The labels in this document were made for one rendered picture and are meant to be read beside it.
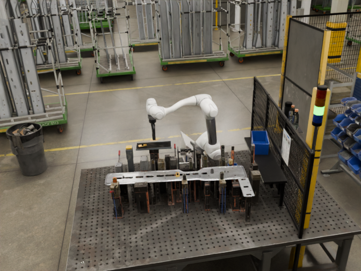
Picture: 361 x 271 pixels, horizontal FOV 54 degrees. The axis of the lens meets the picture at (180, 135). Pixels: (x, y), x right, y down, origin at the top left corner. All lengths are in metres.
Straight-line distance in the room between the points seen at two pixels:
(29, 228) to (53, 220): 0.29
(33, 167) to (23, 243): 1.48
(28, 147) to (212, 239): 3.31
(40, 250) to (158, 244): 1.73
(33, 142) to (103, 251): 2.74
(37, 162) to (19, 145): 0.39
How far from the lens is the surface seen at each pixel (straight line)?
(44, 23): 10.61
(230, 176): 3.51
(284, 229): 3.43
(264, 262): 3.46
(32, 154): 5.70
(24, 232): 4.86
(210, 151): 3.95
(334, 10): 10.73
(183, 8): 10.30
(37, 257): 4.47
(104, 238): 3.38
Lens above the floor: 2.94
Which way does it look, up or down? 27 degrees down
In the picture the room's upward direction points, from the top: 2 degrees counter-clockwise
